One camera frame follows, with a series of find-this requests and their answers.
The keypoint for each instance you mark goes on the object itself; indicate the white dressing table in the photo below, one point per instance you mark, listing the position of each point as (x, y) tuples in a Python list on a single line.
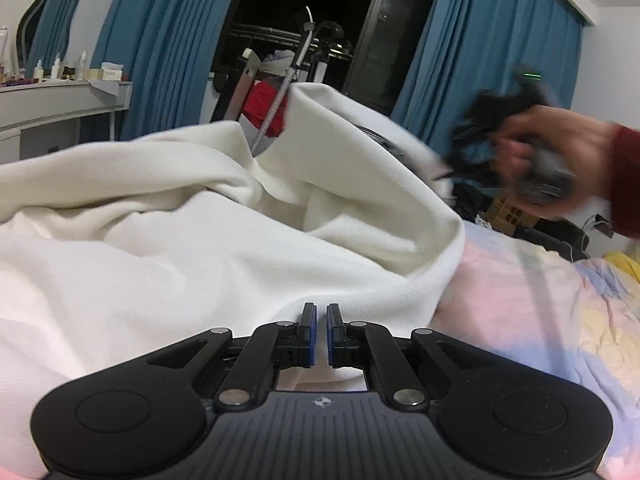
[(31, 106)]

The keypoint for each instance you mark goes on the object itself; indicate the wavy frame mirror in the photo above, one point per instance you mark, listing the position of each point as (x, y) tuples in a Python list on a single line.
[(44, 33)]

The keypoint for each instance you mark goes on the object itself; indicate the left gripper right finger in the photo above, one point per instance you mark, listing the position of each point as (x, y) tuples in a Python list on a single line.
[(436, 405)]

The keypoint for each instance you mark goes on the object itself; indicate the pastel bed sheet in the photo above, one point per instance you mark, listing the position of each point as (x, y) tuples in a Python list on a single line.
[(540, 309)]

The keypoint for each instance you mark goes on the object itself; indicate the blue curtain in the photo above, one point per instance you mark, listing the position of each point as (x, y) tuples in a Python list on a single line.
[(166, 48), (472, 45)]

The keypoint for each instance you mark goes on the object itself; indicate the metal drying rack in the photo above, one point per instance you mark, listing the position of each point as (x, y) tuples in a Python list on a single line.
[(308, 52)]

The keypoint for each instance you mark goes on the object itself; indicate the beige folding board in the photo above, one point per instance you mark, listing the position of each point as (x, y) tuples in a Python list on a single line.
[(249, 65)]

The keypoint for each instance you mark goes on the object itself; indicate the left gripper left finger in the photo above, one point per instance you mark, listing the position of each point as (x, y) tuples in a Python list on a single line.
[(148, 414)]

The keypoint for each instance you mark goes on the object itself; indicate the left blue curtain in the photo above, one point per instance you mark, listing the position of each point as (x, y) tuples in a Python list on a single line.
[(166, 48)]

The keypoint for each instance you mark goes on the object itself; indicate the white tissue box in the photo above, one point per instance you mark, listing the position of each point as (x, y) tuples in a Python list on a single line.
[(112, 71)]

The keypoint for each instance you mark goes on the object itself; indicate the red cloth on rack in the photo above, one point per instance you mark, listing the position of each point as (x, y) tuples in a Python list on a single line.
[(258, 103)]

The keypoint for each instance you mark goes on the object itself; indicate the person right hand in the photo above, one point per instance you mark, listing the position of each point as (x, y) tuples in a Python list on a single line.
[(582, 144)]

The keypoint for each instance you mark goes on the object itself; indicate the dark red sleeve forearm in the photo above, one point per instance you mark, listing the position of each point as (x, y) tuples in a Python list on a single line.
[(623, 194)]

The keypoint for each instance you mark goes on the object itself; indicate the right blue curtain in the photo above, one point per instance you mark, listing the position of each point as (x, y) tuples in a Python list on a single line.
[(472, 45)]

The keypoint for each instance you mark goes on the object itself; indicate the white zip jacket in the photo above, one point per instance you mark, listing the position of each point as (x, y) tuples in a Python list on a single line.
[(341, 181)]

